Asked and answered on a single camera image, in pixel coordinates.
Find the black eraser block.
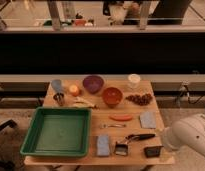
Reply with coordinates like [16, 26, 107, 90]
[144, 146, 162, 158]

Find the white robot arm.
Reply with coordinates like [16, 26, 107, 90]
[160, 114, 205, 157]

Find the white cup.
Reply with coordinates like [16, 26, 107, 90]
[128, 74, 141, 89]

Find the metal cup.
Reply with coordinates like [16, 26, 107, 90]
[53, 93, 65, 106]

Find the blue cup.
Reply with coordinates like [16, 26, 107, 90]
[51, 79, 64, 93]

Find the purple bowl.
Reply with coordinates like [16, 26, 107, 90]
[83, 75, 104, 94]

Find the orange bowl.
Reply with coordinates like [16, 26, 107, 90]
[102, 87, 123, 108]

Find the banana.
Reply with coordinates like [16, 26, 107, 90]
[72, 100, 97, 109]

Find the orange fruit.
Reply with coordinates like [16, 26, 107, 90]
[69, 85, 80, 96]

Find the orange carrot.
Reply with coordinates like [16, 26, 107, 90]
[109, 115, 133, 121]

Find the metal fork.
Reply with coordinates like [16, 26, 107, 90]
[99, 124, 127, 129]

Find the wooden table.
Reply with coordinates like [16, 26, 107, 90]
[24, 79, 175, 166]

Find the blue-grey cloth piece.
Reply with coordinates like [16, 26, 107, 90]
[139, 112, 156, 129]

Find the blue sponge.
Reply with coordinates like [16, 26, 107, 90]
[97, 135, 110, 157]

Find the green plastic tray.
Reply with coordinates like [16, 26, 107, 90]
[20, 107, 91, 158]

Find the black handled peeler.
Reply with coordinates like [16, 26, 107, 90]
[126, 134, 156, 143]

